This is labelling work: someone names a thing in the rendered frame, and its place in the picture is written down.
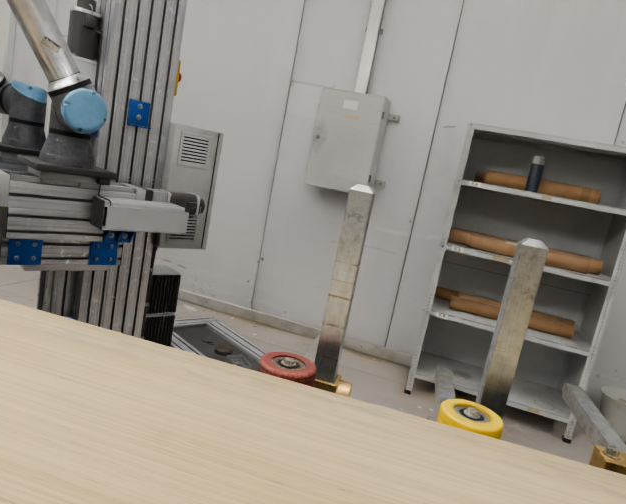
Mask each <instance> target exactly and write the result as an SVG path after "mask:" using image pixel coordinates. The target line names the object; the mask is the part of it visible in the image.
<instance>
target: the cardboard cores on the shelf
mask: <svg viewBox="0 0 626 504"><path fill-rule="evenodd" d="M527 179H528V177H527V176H521V175H516V174H510V173H505V172H499V171H493V170H488V169H487V172H480V171H476V174H475V179H474V181H476V182H482V183H487V184H492V185H498V186H503V187H508V188H514V189H519V190H524V191H525V187H526V183H527ZM537 193H540V194H546V195H551V196H556V197H562V198H567V199H572V200H578V201H583V202H588V203H594V204H599V202H600V198H601V193H600V189H594V188H588V187H583V186H577V185H572V184H566V183H560V182H555V181H549V180H544V179H541V180H540V184H539V187H538V191H537ZM448 241H449V242H454V243H458V244H462V245H467V247H468V248H473V249H477V250H482V251H486V252H490V253H495V254H499V255H504V256H508V257H513V258H514V255H515V251H516V247H517V243H518V241H515V240H510V239H506V238H501V237H497V236H492V235H487V234H483V233H478V232H473V231H469V230H463V229H459V228H454V227H452V228H451V230H450V234H449V238H448ZM547 248H548V247H547ZM548 250H549V251H548V254H547V258H546V262H545V265H548V266H553V267H557V268H561V269H566V270H570V271H575V272H579V273H584V274H587V273H592V274H596V275H599V274H600V272H601V270H602V266H603V261H602V260H598V259H593V258H591V257H589V256H585V255H580V254H575V253H571V252H566V251H562V250H557V249H552V248H548ZM434 297H437V298H441V299H445V300H449V301H450V304H449V309H453V310H457V311H461V312H465V313H469V314H473V315H477V316H481V317H485V318H489V319H493V320H497V319H498V315H499V311H500V307H501V304H502V302H498V301H494V300H490V299H486V298H482V297H479V296H475V295H471V294H467V293H463V292H459V291H455V290H451V289H447V288H443V287H439V286H437V287H436V291H435V295H434ZM574 326H575V321H573V320H569V319H565V318H562V317H558V316H554V315H550V314H546V313H542V312H538V311H534V310H532V312H531V316H530V320H529V323H528V327H527V328H529V329H533V330H537V331H541V332H545V333H549V334H553V335H557V336H561V337H565V338H569V339H571V338H572V336H573V333H574Z"/></svg>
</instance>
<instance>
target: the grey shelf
mask: <svg viewBox="0 0 626 504"><path fill-rule="evenodd" d="M467 126H468V128H467V132H466V136H465V140H464V145H463V149H462V153H461V157H460V162H459V166H458V170H457V174H456V178H455V180H454V182H455V183H454V187H453V191H452V195H451V199H450V204H449V208H448V212H447V216H446V220H445V225H444V229H443V233H442V237H441V241H440V244H439V250H438V254H437V258H436V262H435V267H434V271H433V275H432V279H431V283H430V288H429V292H428V296H427V300H426V304H425V309H424V310H423V311H424V313H423V317H422V321H421V325H420V330H419V334H418V338H417V342H416V346H415V351H414V355H413V359H412V363H411V367H410V371H409V373H408V374H409V376H408V380H407V384H406V387H405V389H404V393H406V394H409V395H411V391H412V386H413V382H414V378H418V379H421V380H425V381H428V382H432V383H435V374H436V370H437V366H438V365H439V366H442V367H446V368H450V369H452V375H453V382H454V389H457V390H460V391H463V392H466V393H468V394H472V395H475V396H477V394H478V391H479V387H480V383H481V379H482V375H483V372H484V368H485V364H486V360H487V357H488V353H489V349H490V345H491V341H492V338H493V334H494V330H495V326H496V323H497V320H493V319H489V318H485V317H481V316H477V315H473V314H469V313H465V312H461V311H457V310H453V309H449V304H450V301H449V300H445V299H441V298H437V297H434V295H435V291H436V287H437V286H438V284H439V287H443V288H447V289H451V290H455V291H459V292H463V293H467V294H471V295H475V296H479V297H482V298H486V299H490V300H494V301H498V302H502V300H503V296H504V292H505V289H506V285H507V281H508V277H509V273H510V270H511V266H512V262H513V257H508V256H504V255H499V254H495V253H490V252H486V251H482V250H477V249H473V248H468V247H467V245H462V244H458V243H454V242H449V241H448V238H449V234H450V230H451V228H452V226H453V227H454V228H459V229H463V230H469V231H473V232H478V233H483V234H487V235H492V236H497V237H501V238H506V239H510V240H515V241H521V240H523V239H525V238H530V239H535V240H540V241H542V242H543V243H544V244H545V246H546V247H548V248H552V249H557V250H562V251H566V252H571V253H575V254H580V255H585V256H589V257H591V258H593V256H594V253H595V256H594V259H598V260H602V261H603V266H602V270H601V272H600V274H599V275H596V274H592V273H587V274H584V273H579V272H575V271H570V270H566V269H561V268H557V267H553V266H548V265H544V269H543V272H542V276H541V280H540V283H539V287H538V291H537V294H536V298H535V301H534V305H533V309H532V310H534V311H538V312H542V313H546V314H550V315H554V316H558V317H562V318H565V319H569V320H573V321H575V318H576V321H575V326H574V333H573V336H572V338H571V339H569V338H565V337H561V336H557V335H553V334H549V333H545V332H541V331H537V330H533V329H529V328H527V330H526V334H525V338H524V341H523V345H522V348H521V352H520V356H519V359H518V363H517V367H516V370H515V374H514V377H513V381H512V385H511V388H510V392H509V396H508V399H507V403H506V405H508V406H511V407H515V408H518V409H521V410H525V411H528V412H532V413H535V414H538V415H542V416H545V417H548V418H552V419H555V420H558V421H562V422H565V423H568V424H567V427H566V431H565V434H564V435H562V438H561V439H562V441H563V442H565V443H569V444H571V441H572V440H571V437H572V434H573V430H574V427H575V424H576V421H577V419H576V418H575V416H574V415H573V413H572V411H571V410H570V408H569V407H568V405H567V404H566V402H565V401H564V399H563V398H562V393H563V390H564V387H565V383H568V384H572V385H576V386H580V387H581V388H582V389H583V390H584V391H586V388H587V384H588V381H589V378H590V374H591V371H592V368H593V365H594V361H595V358H596V355H597V351H598V348H599V345H600V342H601V338H602V335H603V332H604V328H605V325H606V322H607V318H608V315H609V312H610V309H611V305H612V302H613V299H614V295H615V292H616V289H617V286H618V282H619V279H620V276H621V272H622V269H623V266H624V262H625V259H626V147H624V146H618V145H611V144H605V143H599V142H592V141H586V140H579V139H573V138H567V137H560V136H554V135H548V134H541V133H535V132H529V131H522V130H516V129H509V128H503V127H497V126H490V125H484V124H478V123H471V122H469V123H468V125H467ZM473 138H474V142H473ZM472 143H473V146H472ZM471 147H472V151H471ZM470 151H471V155H470ZM469 155H470V159H469ZM534 156H541V157H545V158H546V159H545V163H544V169H543V172H542V176H541V179H544V180H549V181H555V182H560V183H566V184H572V185H577V186H583V187H588V188H594V189H600V193H601V198H600V202H599V204H594V203H588V202H583V201H578V200H572V199H567V198H562V197H556V196H551V195H546V194H540V193H535V192H530V191H524V190H519V189H514V188H508V187H503V186H498V185H492V184H487V183H482V182H476V181H474V179H475V174H476V171H480V172H487V169H488V170H493V171H499V172H505V173H510V174H516V175H521V176H527V177H528V175H529V172H530V168H531V164H532V162H533V159H534ZM468 159H469V163H468ZM621 162H622V163H621ZM467 163H468V167H467ZM620 164H621V167H620ZM619 167H620V170H619ZM466 168H467V171H466ZM618 171H619V174H618ZM465 172H466V175H465ZM617 174H618V177H617ZM464 176H465V179H464ZM616 177H617V181H616ZM615 181H616V184H615ZM614 184H615V187H614ZM462 186H463V188H462ZM461 188H462V192H461ZM613 188H614V191H613ZM612 191H613V194H612ZM460 192H461V196H460ZM611 194H612V198H611ZM459 197H460V200H459ZM610 198H611V201H610ZM458 201H459V204H458ZM609 201H610V204H609ZM457 205H458V209H457ZM608 205H609V206H608ZM456 209H457V213H456ZM455 213H456V217H455ZM606 213H607V215H606ZM605 215H606V218H605ZM454 217H455V221H454ZM604 218H605V222H604ZM453 222H454V225H453ZM603 222H604V225H603ZM602 225H603V228H602ZM601 229H602V232H601ZM600 232H601V235H600ZM599 236H600V239H599ZM598 239H599V242H598ZM597 242H598V245H597ZM596 246H597V249H596ZM595 249H596V252H595ZM446 251H447V254H446ZM445 255H446V258H445ZM444 259H445V262H444ZM443 263H444V267H443ZM442 267H443V271H442ZM441 271H442V275H441ZM440 275H441V279H440ZM439 280H440V283H439ZM586 281H587V283H586ZM585 283H586V287H585ZM584 287H585V290H584ZM583 290H584V293H583ZM582 294H583V297H582ZM581 297H582V300H581ZM580 301H581V304H580ZM579 304H580V307H579ZM578 307H579V310H578ZM577 311H578V314H577ZM576 314H577V317H576ZM431 315H432V316H431ZM430 317H431V321H430ZM429 321H430V325H429ZM428 325H429V329H428ZM427 329H428V333H427ZM426 334H427V337H426ZM425 338H426V341H425ZM424 342H425V345H424ZM423 346H424V350H423ZM422 350H423V351H422ZM565 352H566V355H565ZM564 355H565V358H564ZM563 359H564V362H563ZM562 362H563V365H562ZM561 366H562V369H561ZM560 369H561V372H560ZM559 372H560V375H559ZM558 376H559V379H558ZM411 377H412V378H411ZM557 379H558V382H557ZM410 380H411V381H410ZM556 383H557V386H556ZM409 384H410V385H409ZM555 386H556V388H555ZM408 387H410V388H408ZM570 425H571V426H570ZM569 428H571V429H569ZM568 432H570V433H568ZM567 435H569V436H567Z"/></svg>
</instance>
